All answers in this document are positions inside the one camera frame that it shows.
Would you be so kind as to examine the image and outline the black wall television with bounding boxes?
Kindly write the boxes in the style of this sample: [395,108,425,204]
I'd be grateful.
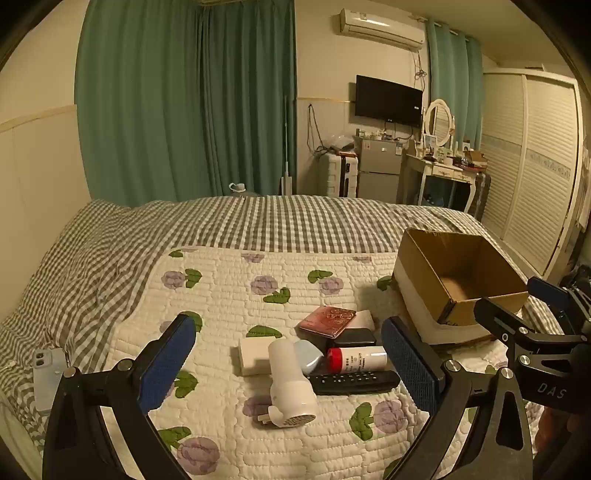
[355,75,424,129]

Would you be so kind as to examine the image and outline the black hanging cables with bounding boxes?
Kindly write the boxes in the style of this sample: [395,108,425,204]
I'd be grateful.
[307,104,329,154]

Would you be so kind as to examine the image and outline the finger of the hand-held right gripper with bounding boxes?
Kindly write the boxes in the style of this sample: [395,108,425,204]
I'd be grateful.
[527,277,578,317]
[474,296,587,357]

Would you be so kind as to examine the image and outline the white fabric shaver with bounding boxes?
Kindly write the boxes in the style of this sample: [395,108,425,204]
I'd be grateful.
[253,338,319,428]

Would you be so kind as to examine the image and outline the dark suitcase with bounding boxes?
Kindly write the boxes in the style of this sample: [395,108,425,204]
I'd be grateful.
[466,173,492,221]

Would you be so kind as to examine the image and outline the white floral quilt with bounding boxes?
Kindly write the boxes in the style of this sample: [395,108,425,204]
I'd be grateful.
[105,247,568,480]

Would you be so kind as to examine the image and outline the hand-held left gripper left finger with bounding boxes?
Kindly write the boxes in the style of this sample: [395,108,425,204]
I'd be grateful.
[42,313,204,480]

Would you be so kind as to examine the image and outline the green curtain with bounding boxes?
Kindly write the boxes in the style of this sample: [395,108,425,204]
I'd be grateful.
[75,0,297,208]

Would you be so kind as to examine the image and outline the black box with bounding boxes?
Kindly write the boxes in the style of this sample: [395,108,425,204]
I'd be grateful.
[329,328,377,349]

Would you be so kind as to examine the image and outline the white dressing table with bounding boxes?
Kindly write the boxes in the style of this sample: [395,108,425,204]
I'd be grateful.
[398,151,481,214]

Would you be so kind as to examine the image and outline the silver fridge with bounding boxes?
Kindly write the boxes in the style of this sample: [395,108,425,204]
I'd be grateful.
[358,138,403,203]

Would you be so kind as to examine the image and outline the black remote control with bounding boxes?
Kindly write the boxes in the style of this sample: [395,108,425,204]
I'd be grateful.
[305,370,402,396]

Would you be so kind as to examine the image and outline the clear plastic bag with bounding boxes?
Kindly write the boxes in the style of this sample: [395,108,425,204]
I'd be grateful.
[323,135,356,155]

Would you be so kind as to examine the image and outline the person's right hand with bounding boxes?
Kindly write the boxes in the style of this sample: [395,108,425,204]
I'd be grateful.
[536,407,575,460]

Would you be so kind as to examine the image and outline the oval white mirror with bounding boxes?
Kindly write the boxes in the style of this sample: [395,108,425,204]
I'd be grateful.
[422,98,453,149]

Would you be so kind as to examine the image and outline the white louvred wardrobe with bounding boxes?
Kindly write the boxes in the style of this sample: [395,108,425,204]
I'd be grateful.
[480,69,587,278]

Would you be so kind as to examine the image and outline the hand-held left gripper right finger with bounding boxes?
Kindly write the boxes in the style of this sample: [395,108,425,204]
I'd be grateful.
[381,316,536,480]

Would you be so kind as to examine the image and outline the light teal curtain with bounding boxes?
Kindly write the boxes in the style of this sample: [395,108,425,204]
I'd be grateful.
[425,18,485,152]

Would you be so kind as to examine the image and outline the white flat mop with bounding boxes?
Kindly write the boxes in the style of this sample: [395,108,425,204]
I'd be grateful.
[278,96,294,195]

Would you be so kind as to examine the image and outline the brown cardboard box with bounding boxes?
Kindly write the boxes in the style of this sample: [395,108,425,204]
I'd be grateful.
[392,227,530,345]

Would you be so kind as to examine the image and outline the red patterned wallet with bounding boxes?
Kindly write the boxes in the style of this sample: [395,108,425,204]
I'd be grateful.
[298,305,357,341]

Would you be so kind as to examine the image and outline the light blue case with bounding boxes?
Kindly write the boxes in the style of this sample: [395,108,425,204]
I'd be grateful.
[294,340,325,376]

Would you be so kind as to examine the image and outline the phone in light blue case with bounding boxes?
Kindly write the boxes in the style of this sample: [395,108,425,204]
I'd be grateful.
[32,347,70,414]

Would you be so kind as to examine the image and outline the red capped white bottle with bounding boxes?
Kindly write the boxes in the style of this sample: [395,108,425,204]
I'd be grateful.
[326,346,389,374]

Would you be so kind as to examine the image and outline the white suitcase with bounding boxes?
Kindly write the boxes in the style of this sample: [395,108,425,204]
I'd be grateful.
[321,152,360,198]

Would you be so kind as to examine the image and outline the white air conditioner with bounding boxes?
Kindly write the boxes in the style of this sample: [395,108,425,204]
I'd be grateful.
[339,8,426,51]

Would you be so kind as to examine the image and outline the white rectangular box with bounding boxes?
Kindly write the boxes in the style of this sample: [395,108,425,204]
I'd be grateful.
[239,336,278,377]

